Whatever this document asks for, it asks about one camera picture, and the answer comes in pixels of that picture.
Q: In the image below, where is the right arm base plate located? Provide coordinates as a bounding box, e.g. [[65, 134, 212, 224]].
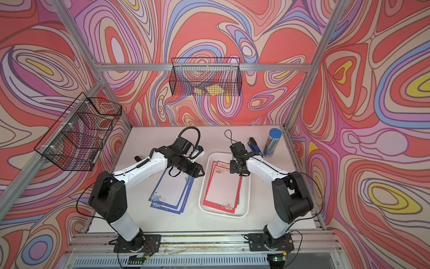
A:
[[244, 233, 295, 253]]

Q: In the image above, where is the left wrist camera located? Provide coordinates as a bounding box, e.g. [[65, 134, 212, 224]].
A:
[[174, 136, 204, 160]]

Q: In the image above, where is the left black wire basket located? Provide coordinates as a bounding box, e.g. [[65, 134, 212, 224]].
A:
[[34, 93, 122, 171]]

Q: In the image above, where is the back black wire basket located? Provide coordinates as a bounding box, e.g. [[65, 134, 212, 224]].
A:
[[169, 57, 243, 96]]

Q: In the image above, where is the yellow sticky note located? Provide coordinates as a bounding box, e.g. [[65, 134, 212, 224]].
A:
[[206, 84, 225, 96]]

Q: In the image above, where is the red bordered stationery sheet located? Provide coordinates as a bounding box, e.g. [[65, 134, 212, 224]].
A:
[[202, 161, 243, 214]]

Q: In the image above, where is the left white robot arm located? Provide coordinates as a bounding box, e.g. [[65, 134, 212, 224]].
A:
[[88, 145, 204, 252]]

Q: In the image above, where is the blue stapler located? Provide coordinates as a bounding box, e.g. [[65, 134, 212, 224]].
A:
[[247, 137, 263, 157]]

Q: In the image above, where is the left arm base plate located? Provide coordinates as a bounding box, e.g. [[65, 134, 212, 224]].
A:
[[114, 234, 161, 254]]

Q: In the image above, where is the white plastic storage tray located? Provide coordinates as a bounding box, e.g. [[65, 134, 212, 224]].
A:
[[199, 152, 251, 219]]

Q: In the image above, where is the blue floral stationery sheet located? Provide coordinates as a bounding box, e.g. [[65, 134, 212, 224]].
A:
[[150, 179, 194, 215]]

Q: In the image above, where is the black wire basket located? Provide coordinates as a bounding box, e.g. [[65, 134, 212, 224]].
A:
[[169, 57, 243, 96], [34, 93, 122, 171]]

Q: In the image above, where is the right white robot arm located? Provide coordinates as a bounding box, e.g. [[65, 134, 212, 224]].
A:
[[230, 142, 314, 248]]

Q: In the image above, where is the blue lidded pen tube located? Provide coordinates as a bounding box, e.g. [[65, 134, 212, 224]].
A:
[[263, 128, 282, 158]]

